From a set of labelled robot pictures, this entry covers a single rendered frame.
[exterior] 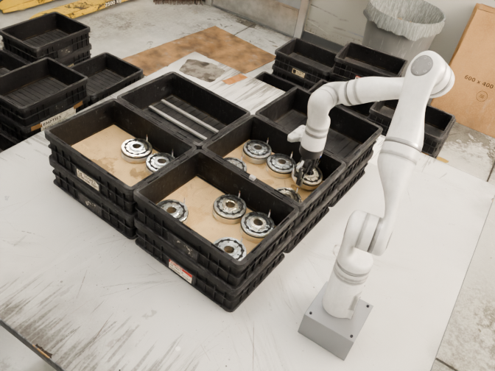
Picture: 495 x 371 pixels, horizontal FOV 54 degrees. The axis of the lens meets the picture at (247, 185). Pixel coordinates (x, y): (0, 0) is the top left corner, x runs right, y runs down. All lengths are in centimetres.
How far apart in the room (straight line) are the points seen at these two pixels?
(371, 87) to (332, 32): 322
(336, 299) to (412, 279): 43
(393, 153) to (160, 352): 79
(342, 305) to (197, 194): 57
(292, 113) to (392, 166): 90
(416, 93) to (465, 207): 93
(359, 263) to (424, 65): 51
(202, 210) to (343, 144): 68
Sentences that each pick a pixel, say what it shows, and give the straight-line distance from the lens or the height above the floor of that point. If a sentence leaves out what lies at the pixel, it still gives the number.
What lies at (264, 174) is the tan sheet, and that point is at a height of 83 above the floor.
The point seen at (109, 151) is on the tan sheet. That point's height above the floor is 83.
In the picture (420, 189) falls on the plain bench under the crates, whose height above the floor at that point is 70.
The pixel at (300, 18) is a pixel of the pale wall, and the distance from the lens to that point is 462.
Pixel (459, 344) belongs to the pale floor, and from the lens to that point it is 258.
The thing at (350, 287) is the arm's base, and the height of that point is 92.
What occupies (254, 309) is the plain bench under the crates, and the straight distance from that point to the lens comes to 147.
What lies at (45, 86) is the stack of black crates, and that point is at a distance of 275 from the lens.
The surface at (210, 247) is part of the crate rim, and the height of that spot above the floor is 93.
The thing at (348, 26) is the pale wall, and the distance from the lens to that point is 449.
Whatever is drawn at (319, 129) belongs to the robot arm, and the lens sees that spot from 148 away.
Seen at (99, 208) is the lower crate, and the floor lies 75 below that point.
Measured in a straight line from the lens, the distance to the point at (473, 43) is 405.
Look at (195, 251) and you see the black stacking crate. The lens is 136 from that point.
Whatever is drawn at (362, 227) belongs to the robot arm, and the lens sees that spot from 119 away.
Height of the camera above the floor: 191
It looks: 41 degrees down
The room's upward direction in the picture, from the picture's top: 11 degrees clockwise
